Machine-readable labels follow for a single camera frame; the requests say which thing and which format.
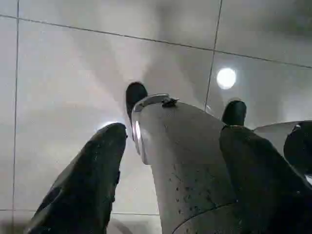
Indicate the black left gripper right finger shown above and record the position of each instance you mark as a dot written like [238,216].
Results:
[268,190]

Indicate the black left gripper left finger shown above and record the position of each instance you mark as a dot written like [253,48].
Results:
[80,190]

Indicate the black robot foot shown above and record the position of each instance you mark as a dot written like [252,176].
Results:
[135,93]
[234,112]

